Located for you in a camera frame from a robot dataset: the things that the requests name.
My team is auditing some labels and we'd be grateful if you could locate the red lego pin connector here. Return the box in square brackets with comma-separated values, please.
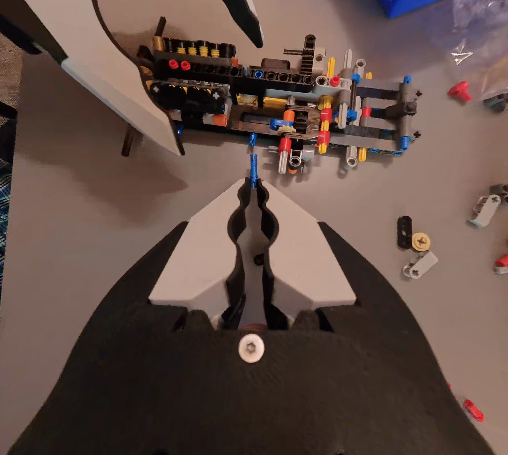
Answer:
[447, 81, 474, 103]

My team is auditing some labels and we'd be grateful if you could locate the pale blue-grey lego liftarm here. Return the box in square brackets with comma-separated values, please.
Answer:
[468, 194, 501, 227]

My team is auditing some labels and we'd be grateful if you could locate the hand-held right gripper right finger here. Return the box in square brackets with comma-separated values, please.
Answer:
[257, 178, 358, 330]

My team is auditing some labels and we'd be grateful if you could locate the black short lego liftarm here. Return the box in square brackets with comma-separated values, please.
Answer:
[397, 216, 413, 250]

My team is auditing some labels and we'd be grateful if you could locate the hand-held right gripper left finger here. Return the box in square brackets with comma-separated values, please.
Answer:
[148, 177, 252, 330]

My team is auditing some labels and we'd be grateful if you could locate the clear crinkled plastic bag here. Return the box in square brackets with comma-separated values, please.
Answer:
[430, 0, 508, 103]

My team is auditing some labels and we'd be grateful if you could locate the lego car chassis assembly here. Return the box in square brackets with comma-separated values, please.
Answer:
[121, 17, 422, 175]

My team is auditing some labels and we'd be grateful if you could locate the blue plaid clothing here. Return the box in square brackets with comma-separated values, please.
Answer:
[0, 158, 13, 305]

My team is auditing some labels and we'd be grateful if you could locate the light grey lego liftarm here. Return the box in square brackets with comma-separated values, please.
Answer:
[402, 251, 439, 279]

